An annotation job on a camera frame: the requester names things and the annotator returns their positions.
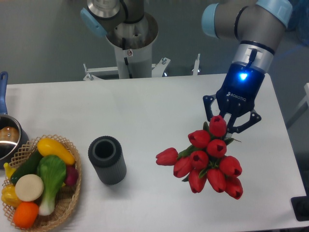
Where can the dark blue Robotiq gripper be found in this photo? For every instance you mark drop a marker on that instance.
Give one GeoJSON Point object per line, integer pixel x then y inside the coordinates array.
{"type": "Point", "coordinates": [236, 99]}

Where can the red tulip bouquet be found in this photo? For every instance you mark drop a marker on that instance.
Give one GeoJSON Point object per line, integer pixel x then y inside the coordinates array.
{"type": "Point", "coordinates": [205, 160]}

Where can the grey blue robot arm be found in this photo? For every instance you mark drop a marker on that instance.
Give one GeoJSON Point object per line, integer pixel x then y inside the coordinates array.
{"type": "Point", "coordinates": [258, 25]}

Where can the dark grey ribbed vase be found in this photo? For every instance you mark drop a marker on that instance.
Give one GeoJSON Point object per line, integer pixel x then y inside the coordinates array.
{"type": "Point", "coordinates": [106, 155]}

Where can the white furniture edge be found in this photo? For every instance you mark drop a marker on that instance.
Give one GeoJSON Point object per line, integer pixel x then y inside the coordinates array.
{"type": "Point", "coordinates": [300, 109]}

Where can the blue plastic bag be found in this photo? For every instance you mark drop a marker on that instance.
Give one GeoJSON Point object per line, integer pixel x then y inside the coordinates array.
{"type": "Point", "coordinates": [299, 20]}

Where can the black device at table edge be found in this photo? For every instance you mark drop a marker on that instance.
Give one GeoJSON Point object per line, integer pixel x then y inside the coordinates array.
{"type": "Point", "coordinates": [301, 207]}

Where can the purple red radish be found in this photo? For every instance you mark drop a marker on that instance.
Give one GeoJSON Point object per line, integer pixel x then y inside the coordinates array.
{"type": "Point", "coordinates": [71, 176]}

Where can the woven wicker basket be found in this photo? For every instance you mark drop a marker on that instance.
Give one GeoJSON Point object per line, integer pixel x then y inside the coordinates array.
{"type": "Point", "coordinates": [66, 199]}

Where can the yellow squash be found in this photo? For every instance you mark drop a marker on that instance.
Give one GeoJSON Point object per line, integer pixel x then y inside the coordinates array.
{"type": "Point", "coordinates": [48, 146]}

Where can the green bok choy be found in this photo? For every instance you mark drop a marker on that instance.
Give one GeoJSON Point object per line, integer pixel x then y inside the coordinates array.
{"type": "Point", "coordinates": [52, 171]}

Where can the dark green cucumber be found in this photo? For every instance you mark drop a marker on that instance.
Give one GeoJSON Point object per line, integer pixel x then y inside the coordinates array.
{"type": "Point", "coordinates": [27, 167]}

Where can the beige round bun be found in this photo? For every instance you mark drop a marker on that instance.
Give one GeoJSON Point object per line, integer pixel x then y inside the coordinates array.
{"type": "Point", "coordinates": [29, 188]}

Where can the yellow banana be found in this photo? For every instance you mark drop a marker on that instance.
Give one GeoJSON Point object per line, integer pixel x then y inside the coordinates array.
{"type": "Point", "coordinates": [9, 170]}

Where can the orange fruit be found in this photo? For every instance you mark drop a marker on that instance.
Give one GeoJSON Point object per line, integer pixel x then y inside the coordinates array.
{"type": "Point", "coordinates": [25, 215]}

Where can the yellow bell pepper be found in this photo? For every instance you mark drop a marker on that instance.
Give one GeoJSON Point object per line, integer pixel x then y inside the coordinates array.
{"type": "Point", "coordinates": [9, 196]}

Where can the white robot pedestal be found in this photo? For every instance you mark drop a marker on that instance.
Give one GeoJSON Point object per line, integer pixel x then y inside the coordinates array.
{"type": "Point", "coordinates": [133, 45]}

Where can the blue handled saucepan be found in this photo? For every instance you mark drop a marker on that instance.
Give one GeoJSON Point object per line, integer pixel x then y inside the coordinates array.
{"type": "Point", "coordinates": [12, 135]}

